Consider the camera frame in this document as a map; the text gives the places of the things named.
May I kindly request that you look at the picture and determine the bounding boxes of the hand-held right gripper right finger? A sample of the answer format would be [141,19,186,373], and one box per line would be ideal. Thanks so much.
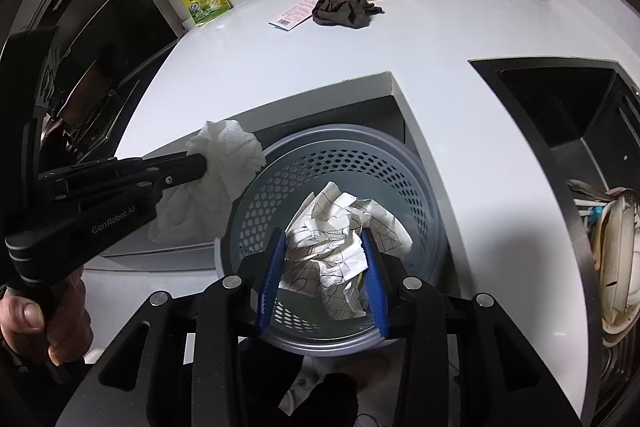
[360,227,583,427]

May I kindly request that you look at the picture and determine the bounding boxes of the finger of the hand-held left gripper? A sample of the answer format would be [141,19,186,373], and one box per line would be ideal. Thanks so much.
[37,153,208,212]

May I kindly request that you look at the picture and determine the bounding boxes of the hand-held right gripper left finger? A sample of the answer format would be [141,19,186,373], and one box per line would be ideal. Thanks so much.
[55,227,288,427]

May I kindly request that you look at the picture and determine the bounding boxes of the white tissue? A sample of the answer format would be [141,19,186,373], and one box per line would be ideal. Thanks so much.
[147,119,268,244]

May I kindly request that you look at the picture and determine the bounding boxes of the line-patterned white paper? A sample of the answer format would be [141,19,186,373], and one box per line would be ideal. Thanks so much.
[277,181,413,322]

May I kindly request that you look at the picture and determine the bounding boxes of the grey perforated plastic bin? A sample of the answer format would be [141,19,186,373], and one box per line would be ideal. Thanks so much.
[214,124,448,355]

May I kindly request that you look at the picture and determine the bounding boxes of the person's left hand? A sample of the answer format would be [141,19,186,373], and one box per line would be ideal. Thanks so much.
[0,269,94,367]

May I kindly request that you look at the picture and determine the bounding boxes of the pink flat paper box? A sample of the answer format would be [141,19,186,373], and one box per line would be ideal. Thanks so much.
[268,0,346,30]

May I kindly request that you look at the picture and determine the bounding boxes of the dark grey cloth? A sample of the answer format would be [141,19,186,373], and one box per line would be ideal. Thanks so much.
[311,0,385,30]

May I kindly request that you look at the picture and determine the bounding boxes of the dirty dishes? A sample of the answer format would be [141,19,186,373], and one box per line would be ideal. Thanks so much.
[567,179,640,348]

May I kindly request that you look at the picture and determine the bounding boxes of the dark kitchen sink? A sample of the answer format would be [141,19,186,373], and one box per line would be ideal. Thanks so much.
[469,57,640,427]

